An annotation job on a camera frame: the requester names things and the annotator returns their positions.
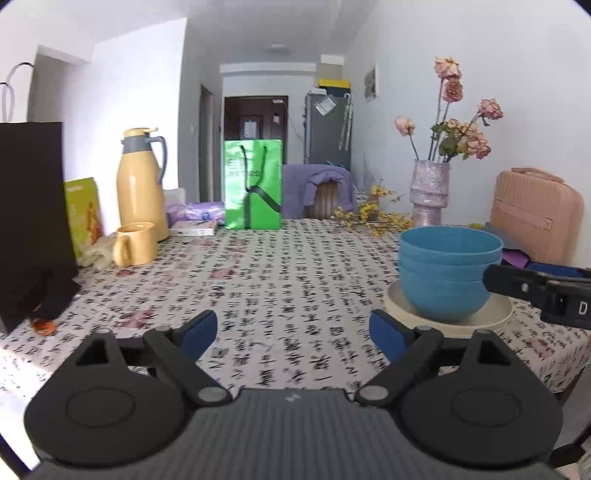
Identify pink hard case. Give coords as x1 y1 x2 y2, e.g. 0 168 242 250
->
490 167 585 268

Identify purple tissue pack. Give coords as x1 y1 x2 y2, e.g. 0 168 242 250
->
185 201 227 223

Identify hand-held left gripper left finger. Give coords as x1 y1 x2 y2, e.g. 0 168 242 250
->
73 309 232 409

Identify dark wooden table leg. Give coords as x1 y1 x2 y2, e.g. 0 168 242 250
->
551 368 591 468

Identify dried pink roses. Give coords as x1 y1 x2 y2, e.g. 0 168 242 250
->
394 56 504 164

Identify printed tablecloth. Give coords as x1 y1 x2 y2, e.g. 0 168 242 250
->
0 217 591 403

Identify white purple plastic pack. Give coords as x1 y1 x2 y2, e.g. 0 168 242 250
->
163 188 188 223

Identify white rubber gloves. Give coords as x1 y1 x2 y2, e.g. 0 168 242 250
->
80 235 116 269

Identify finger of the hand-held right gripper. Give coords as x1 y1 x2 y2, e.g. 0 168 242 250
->
483 263 555 309
526 261 591 280

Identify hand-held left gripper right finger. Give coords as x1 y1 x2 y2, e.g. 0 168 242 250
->
355 309 525 408

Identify purple cloth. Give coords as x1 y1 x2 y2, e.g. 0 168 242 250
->
502 248 533 269

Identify blue bowl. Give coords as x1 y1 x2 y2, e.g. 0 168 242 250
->
399 226 503 266
399 267 491 324
399 253 502 282

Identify yellow thermos jug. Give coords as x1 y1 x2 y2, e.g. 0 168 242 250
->
116 126 171 243

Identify yellow flower branches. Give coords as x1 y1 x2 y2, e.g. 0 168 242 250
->
332 184 412 237

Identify black paper bag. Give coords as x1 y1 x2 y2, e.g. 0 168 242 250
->
0 62 82 336

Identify dark brown door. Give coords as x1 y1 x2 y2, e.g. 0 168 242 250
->
224 95 289 204

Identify wooden chair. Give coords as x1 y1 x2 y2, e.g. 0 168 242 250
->
308 182 345 219

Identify flat white box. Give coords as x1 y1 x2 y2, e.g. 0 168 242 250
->
168 219 221 237

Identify yellow-green snack bag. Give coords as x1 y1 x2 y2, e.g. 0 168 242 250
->
63 177 105 260

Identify green paper bag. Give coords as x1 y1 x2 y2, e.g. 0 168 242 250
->
223 138 283 230

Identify yellow mug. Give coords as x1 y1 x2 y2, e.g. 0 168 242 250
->
112 222 160 268

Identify folded umbrella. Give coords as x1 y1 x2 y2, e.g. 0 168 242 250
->
338 92 354 151

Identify grey refrigerator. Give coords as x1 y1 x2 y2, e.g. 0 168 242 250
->
304 89 353 167

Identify grey cloth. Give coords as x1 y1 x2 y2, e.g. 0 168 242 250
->
479 222 523 253

